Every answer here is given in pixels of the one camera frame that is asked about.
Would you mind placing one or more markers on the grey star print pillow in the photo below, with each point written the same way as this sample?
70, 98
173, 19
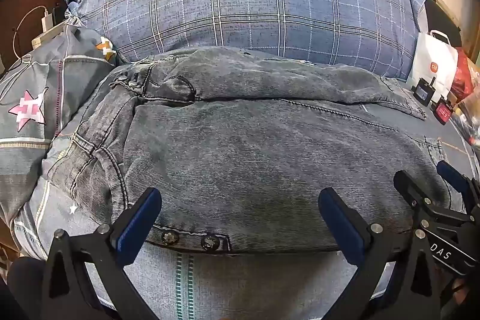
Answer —
45, 72

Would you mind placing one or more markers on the red plastic bag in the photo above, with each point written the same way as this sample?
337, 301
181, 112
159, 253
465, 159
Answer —
467, 76

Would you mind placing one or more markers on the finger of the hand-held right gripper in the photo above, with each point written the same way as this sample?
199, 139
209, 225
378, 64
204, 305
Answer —
455, 179
410, 190

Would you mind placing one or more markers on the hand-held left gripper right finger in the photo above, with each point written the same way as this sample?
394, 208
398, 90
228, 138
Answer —
341, 226

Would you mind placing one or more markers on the small red device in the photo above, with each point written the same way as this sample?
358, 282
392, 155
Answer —
443, 112

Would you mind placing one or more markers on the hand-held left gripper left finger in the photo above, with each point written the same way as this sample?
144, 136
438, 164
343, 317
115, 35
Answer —
138, 224

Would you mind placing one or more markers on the white paper bag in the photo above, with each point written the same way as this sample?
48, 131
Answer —
431, 61

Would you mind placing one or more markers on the beige power strip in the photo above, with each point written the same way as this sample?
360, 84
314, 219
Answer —
48, 36

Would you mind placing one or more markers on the grey denim pants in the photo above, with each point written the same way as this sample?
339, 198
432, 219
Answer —
243, 155

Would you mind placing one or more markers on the small black device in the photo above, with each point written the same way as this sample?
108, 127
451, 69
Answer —
423, 92

